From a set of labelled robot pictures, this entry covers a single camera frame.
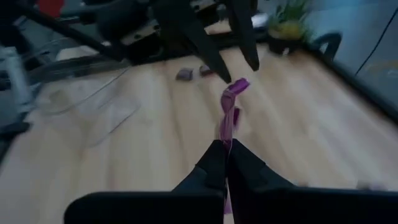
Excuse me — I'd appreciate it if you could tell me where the red object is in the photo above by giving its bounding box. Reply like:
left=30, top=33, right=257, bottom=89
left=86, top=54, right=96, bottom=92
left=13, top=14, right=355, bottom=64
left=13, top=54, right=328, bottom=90
left=37, top=0, right=65, bottom=18

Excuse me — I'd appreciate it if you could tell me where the small potted green plant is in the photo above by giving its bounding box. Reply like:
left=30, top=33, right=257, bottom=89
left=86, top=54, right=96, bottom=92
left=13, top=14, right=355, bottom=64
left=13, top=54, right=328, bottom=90
left=267, top=0, right=313, bottom=55

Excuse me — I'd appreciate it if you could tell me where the clear plastic bin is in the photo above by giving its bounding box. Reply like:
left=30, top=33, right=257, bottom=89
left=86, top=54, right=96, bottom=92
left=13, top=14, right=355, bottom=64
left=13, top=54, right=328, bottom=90
left=0, top=37, right=141, bottom=149

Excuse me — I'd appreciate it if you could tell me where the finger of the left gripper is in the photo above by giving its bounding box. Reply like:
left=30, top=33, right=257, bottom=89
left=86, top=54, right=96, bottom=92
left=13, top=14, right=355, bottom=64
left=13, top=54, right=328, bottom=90
left=151, top=0, right=233, bottom=85
left=228, top=0, right=261, bottom=72

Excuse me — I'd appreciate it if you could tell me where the long thin black cable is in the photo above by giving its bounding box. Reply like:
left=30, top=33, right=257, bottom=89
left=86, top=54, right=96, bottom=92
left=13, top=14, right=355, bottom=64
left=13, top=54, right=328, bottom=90
left=354, top=6, right=398, bottom=76

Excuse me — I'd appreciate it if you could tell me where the black curved hose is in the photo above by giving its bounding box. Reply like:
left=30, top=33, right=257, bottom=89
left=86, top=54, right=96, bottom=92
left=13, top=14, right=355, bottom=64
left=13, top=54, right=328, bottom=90
left=312, top=30, right=343, bottom=62

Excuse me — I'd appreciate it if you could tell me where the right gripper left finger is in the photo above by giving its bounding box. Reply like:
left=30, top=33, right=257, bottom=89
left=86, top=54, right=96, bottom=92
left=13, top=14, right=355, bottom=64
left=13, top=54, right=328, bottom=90
left=65, top=139, right=229, bottom=224

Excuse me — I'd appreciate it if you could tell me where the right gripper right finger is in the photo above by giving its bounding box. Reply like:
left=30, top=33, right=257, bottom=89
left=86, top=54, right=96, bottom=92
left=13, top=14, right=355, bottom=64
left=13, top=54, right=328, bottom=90
left=228, top=139, right=398, bottom=224

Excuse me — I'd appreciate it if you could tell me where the purple Skittles pack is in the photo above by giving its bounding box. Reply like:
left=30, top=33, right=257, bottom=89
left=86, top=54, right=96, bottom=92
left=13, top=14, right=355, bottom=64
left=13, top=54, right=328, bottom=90
left=219, top=77, right=251, bottom=215

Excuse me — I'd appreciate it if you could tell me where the white panel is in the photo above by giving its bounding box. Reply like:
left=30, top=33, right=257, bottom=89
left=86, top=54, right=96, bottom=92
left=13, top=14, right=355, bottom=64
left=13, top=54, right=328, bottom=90
left=55, top=45, right=106, bottom=62

